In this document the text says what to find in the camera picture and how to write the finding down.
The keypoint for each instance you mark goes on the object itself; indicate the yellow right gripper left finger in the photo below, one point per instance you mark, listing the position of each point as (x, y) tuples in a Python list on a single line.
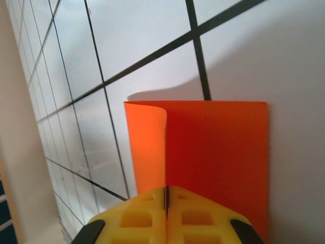
[(132, 221)]

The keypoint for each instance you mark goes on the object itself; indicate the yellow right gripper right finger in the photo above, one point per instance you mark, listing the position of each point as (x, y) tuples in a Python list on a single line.
[(203, 221)]

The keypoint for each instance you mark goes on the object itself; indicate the orange square paper sheet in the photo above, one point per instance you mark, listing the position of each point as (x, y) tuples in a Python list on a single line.
[(215, 147)]

